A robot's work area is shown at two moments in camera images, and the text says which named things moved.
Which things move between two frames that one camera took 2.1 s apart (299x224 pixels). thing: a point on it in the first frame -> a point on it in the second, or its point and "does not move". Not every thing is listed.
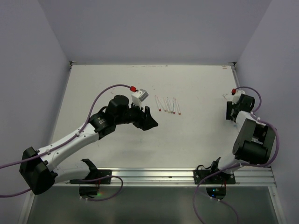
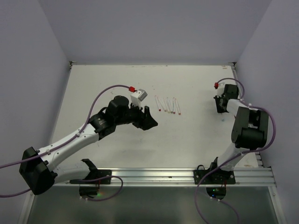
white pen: x=164 y=109 does not move
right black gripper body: x=230 y=106 -> x=218 y=100
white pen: x=177 y=107 does not move
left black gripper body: x=134 y=115 does not move
